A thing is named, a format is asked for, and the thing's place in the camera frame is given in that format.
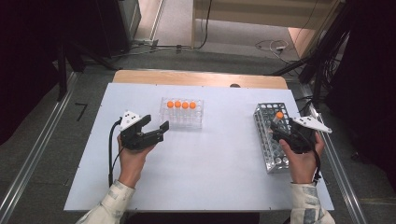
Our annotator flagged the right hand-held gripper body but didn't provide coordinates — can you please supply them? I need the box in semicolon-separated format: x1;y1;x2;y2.
284;116;332;154

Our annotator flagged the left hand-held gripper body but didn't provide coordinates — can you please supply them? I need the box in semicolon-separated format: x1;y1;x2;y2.
119;110;157;151

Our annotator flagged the orange-capped clear test tube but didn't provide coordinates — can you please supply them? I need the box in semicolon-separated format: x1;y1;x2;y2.
166;100;176;124
174;100;183;124
272;111;285;125
181;101;191;124
189;101;198;124

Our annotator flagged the clear plastic test tube rack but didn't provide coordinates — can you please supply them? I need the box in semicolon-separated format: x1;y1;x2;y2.
159;96;205;130

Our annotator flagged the metal test tube rack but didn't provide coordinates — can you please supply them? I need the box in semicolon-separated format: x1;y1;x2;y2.
252;102;292;175

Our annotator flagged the person's left hand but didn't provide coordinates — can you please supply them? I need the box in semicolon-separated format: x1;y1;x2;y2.
116;135;157;189

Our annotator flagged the person's right hand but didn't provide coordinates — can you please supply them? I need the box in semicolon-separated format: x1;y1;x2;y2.
278;133;325;185

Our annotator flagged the white work board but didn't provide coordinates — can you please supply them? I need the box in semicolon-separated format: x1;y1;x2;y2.
64;82;334;213

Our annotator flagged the wooden table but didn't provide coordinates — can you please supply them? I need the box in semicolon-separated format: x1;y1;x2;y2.
111;69;289;91

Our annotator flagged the grey power strip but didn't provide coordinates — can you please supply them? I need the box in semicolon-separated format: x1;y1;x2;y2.
132;37;161;51

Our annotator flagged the black metal stand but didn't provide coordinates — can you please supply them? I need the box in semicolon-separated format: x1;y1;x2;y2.
270;0;354;106

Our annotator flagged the dark curtain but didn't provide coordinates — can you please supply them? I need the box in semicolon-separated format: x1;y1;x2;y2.
325;0;396;183
0;0;94;146

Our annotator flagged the tan wooden panel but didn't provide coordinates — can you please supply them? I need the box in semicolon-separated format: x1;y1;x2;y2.
288;27;316;59

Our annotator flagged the black cabinet with grey side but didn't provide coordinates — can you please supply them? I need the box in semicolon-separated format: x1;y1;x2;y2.
92;0;142;60

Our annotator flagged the beige shelf unit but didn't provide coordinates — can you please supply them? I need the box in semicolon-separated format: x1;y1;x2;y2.
191;0;347;52

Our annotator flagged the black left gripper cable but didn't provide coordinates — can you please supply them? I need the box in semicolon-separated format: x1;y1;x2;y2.
107;117;125;188

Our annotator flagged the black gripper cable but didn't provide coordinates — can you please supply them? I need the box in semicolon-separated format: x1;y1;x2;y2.
107;117;125;188
298;130;322;185

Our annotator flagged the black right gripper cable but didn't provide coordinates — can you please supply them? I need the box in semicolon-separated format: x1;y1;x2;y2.
298;130;322;185

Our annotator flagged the aluminium floor rail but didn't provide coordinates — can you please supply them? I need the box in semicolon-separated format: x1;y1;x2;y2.
306;102;369;224
0;71;79;218

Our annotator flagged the white floor cable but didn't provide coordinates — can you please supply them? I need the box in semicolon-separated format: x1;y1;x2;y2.
255;39;291;63

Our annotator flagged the black hanging cable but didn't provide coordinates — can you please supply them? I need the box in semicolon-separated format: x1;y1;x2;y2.
194;0;214;50

